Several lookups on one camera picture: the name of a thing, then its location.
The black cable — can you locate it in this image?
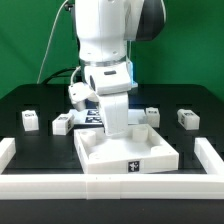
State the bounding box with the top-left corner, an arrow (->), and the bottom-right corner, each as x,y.
41,67 -> 81,85

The white square tabletop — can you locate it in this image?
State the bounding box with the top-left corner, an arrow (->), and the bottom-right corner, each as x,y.
74,124 -> 179,174

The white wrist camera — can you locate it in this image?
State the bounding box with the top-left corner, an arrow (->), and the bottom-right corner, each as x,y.
68,82 -> 98,111

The white cable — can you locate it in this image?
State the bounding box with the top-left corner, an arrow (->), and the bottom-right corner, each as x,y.
36,0 -> 69,85

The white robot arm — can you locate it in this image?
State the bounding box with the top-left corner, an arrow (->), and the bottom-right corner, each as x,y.
75,0 -> 166,136

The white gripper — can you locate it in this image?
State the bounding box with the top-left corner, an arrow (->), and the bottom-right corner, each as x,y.
84,62 -> 131,136

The white U-shaped fence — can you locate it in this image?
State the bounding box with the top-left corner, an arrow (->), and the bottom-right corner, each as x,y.
0,138 -> 224,200

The white marker sheet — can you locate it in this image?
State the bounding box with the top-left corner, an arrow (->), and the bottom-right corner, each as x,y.
69,109 -> 146,125

